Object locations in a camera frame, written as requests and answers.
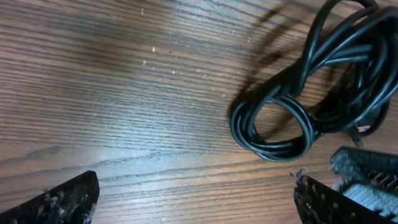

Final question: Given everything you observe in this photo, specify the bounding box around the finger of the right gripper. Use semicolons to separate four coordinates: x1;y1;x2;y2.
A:
330;147;397;218

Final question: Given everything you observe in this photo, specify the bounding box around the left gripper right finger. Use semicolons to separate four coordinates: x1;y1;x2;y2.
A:
291;169;397;224

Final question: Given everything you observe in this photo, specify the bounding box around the black cable bundle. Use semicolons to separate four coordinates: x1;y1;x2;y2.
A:
229;0;398;162

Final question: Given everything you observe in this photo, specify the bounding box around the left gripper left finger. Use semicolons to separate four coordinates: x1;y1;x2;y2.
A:
1;170;100;224

